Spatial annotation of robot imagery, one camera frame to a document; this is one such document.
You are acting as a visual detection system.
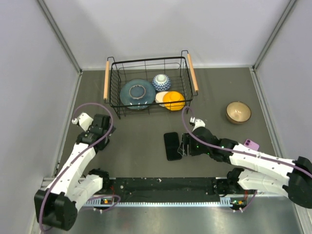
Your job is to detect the black phone case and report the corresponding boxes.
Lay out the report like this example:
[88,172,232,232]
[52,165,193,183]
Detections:
[163,132,182,161]

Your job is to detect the black smartphone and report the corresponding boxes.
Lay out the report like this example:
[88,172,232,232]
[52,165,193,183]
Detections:
[164,132,182,161]

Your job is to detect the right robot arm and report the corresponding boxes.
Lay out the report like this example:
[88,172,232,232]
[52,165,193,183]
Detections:
[178,127,312,209]

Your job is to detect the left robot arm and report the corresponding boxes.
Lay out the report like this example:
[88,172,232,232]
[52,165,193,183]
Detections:
[34,113,115,231]

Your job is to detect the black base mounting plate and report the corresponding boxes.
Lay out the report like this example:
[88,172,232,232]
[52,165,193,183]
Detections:
[82,176,247,197]

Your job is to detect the blue glazed plate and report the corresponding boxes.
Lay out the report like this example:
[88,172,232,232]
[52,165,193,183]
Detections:
[120,78,156,110]

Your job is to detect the orange bowl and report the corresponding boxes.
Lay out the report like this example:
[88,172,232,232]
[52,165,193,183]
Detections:
[163,91,185,111]

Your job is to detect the purple smartphone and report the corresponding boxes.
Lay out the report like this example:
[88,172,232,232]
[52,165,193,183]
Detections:
[244,139,260,151]

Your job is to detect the brown ceramic bowl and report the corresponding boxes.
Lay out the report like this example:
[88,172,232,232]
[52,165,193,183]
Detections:
[226,101,252,124]

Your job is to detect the white speckled bowl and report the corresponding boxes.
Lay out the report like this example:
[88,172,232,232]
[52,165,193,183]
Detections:
[155,91,168,107]

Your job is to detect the blue white patterned bowl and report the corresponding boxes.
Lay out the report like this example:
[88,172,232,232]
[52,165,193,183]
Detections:
[152,74,171,92]

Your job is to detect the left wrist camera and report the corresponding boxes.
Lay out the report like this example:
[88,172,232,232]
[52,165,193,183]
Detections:
[71,112,93,132]

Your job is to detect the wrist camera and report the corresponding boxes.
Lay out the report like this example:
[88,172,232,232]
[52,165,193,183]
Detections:
[71,112,93,132]
[189,117,206,131]

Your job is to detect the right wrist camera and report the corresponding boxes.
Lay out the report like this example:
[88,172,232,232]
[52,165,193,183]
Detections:
[189,117,206,131]

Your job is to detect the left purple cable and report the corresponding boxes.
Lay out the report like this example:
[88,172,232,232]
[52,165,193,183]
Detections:
[38,102,121,231]

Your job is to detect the left wooden basket handle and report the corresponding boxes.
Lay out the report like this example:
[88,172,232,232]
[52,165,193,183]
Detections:
[103,61,110,100]

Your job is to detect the wooden basket handle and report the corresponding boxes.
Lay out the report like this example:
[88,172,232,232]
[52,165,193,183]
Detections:
[187,53,199,92]
[103,61,110,100]

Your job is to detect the black wire dish basket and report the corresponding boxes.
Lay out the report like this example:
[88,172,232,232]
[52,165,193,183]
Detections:
[103,50,199,118]

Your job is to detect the right wooden basket handle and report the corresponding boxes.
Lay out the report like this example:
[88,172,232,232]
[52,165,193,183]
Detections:
[187,53,199,92]

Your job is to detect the grey slotted cable duct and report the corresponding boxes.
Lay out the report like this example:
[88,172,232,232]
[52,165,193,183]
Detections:
[82,197,247,209]

